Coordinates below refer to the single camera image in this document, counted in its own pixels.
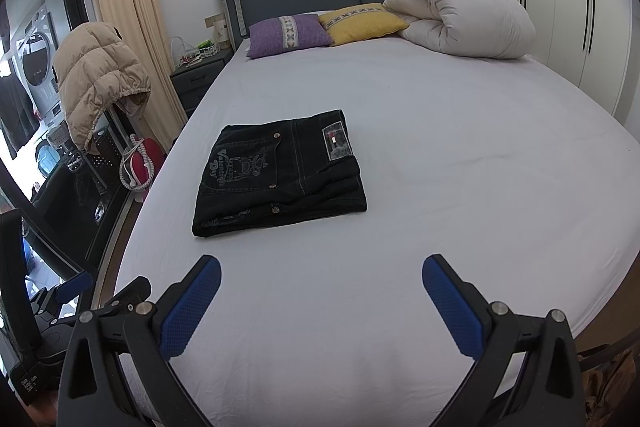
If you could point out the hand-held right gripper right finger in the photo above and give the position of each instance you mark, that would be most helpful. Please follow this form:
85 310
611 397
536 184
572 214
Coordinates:
452 307

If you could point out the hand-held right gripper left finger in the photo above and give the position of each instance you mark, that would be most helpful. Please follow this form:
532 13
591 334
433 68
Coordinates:
190 307

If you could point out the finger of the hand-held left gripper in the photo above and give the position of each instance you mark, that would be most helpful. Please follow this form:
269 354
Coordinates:
131 293
75 286

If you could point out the black denim pants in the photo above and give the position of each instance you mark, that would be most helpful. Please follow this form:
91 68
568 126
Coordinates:
280 187

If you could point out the red and white appliance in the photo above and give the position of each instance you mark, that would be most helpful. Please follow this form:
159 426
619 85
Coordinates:
145 162

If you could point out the black rack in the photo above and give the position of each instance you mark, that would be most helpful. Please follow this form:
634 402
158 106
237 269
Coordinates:
107 157

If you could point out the bed with white sheet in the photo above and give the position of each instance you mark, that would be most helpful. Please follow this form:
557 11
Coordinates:
450 157

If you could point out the dark hanging clothes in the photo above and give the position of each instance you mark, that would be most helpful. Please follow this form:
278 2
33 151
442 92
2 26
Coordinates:
15 112

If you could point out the beige puffer jacket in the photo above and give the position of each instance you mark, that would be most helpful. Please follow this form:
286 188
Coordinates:
95 77

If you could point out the dark grey nightstand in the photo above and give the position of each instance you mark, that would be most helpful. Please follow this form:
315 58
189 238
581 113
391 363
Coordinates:
197 82

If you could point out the white washing machine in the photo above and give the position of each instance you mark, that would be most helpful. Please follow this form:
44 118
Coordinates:
37 52

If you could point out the purple patterned pillow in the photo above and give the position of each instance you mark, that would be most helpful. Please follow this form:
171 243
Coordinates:
272 37

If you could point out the yellow patterned pillow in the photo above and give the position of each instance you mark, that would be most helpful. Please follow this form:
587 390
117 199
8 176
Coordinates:
360 27

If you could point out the white folded duvet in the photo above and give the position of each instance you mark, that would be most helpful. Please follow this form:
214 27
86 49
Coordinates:
460 12

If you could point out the white wardrobe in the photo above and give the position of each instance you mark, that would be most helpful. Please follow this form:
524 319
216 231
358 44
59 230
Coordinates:
560 7

